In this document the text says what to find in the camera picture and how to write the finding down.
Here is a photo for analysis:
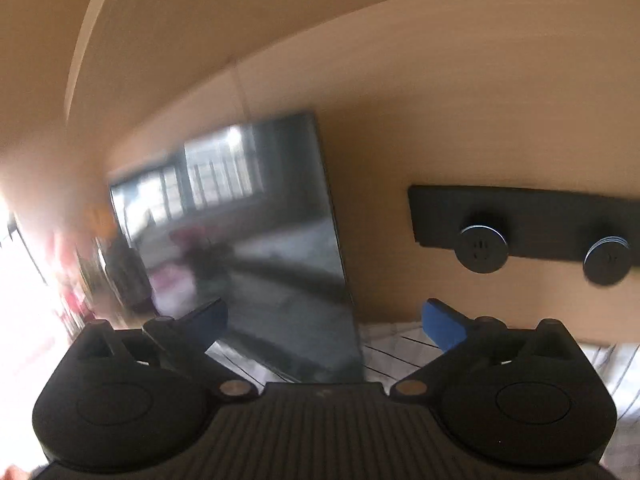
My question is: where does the checkered white tablecloth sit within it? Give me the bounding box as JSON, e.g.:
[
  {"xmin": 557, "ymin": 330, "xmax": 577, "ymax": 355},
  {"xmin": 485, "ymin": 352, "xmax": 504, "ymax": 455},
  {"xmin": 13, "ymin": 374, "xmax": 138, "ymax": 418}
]
[{"xmin": 207, "ymin": 320, "xmax": 640, "ymax": 470}]

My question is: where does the dark tall vase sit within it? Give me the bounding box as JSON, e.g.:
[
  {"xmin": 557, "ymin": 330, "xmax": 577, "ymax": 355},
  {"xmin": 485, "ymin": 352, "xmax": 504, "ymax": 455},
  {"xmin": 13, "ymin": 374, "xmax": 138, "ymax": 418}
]
[{"xmin": 99, "ymin": 236, "xmax": 155, "ymax": 314}]

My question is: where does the round black socket plug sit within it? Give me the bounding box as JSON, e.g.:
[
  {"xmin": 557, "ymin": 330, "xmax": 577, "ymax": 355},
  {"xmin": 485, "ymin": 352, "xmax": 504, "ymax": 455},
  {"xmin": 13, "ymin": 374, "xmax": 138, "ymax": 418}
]
[{"xmin": 454, "ymin": 224, "xmax": 509, "ymax": 274}]

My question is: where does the potted red flower plant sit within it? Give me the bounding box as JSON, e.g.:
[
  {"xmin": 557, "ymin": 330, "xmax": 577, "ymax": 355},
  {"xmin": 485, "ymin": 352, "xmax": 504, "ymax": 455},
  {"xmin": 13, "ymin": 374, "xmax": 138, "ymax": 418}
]
[{"xmin": 52, "ymin": 204, "xmax": 122, "ymax": 334}]

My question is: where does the black wall socket panel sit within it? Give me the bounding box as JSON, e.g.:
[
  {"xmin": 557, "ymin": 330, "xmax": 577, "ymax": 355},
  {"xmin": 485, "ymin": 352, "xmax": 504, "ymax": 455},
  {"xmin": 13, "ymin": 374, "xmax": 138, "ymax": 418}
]
[{"xmin": 408, "ymin": 185, "xmax": 639, "ymax": 268}]

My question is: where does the black flat screen monitor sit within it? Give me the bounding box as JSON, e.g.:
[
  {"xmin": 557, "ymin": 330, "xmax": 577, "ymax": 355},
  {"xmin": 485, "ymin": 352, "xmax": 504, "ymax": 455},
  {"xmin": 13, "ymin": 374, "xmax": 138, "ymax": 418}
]
[{"xmin": 110, "ymin": 112, "xmax": 363, "ymax": 385}]

